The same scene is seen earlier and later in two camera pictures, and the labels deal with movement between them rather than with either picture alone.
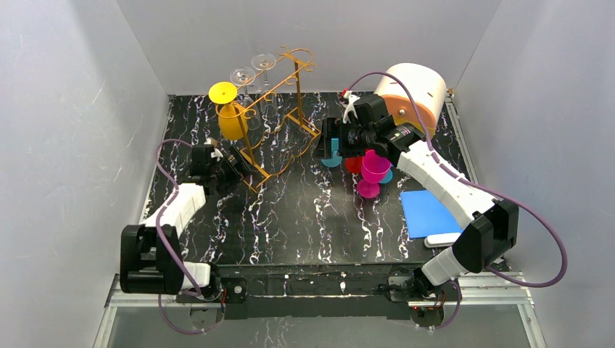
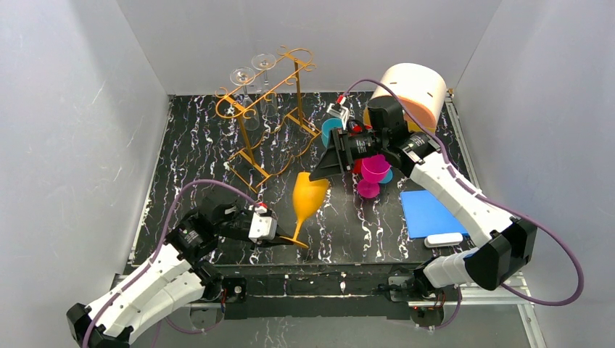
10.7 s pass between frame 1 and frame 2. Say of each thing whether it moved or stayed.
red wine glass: stayed
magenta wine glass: stayed
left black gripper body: moved
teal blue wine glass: stayed
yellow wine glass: moved
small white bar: stayed
